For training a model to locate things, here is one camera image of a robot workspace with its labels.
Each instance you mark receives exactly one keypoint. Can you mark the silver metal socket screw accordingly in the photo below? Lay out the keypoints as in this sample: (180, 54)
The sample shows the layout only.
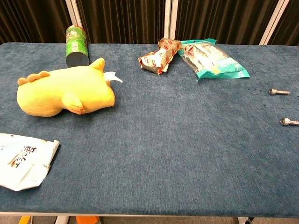
(280, 92)
(289, 121)

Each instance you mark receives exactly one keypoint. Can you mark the blue fabric table cover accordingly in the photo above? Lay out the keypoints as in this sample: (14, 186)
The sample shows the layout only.
(163, 140)

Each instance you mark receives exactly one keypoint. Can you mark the brown red snack wrapper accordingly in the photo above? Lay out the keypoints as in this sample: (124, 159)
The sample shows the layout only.
(156, 58)

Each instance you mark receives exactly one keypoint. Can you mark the teal clear snack bag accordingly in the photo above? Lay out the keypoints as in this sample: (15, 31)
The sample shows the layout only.
(210, 60)

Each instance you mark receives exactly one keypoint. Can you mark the yellow plush duck toy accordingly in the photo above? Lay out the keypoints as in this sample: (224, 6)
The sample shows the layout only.
(58, 93)

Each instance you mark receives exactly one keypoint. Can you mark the dark pleated curtain panel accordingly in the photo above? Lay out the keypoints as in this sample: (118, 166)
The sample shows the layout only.
(290, 25)
(32, 21)
(121, 21)
(222, 18)

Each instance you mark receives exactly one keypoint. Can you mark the green chips can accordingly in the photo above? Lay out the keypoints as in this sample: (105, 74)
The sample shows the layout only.
(77, 46)

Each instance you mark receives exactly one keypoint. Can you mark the orange plastic object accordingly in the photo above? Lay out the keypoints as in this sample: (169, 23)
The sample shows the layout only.
(87, 220)

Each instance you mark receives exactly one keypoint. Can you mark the white crumpled snack bag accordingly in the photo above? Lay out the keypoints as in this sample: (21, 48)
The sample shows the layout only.
(23, 163)

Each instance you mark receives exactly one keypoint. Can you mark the white partition post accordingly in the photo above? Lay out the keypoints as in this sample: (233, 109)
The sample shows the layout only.
(169, 21)
(274, 23)
(73, 11)

